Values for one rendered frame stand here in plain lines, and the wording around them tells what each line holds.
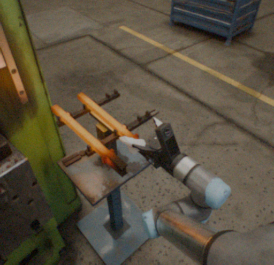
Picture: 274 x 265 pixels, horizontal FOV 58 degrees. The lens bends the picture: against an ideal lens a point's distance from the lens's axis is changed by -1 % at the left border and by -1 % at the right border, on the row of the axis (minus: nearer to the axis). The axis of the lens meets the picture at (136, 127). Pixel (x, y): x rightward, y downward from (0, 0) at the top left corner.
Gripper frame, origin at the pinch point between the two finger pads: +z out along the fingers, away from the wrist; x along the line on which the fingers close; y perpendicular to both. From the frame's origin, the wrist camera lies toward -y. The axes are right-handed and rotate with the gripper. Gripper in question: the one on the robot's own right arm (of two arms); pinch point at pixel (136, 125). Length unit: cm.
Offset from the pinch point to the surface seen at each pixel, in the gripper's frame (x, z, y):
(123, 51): 167, 223, 107
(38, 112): -17, 49, 16
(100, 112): -0.4, 21.8, 7.5
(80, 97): -1.2, 36.1, 7.5
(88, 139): -12.7, 11.6, 7.5
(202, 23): 298, 189, 88
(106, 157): -12.6, 1.0, 7.8
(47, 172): -23, 47, 54
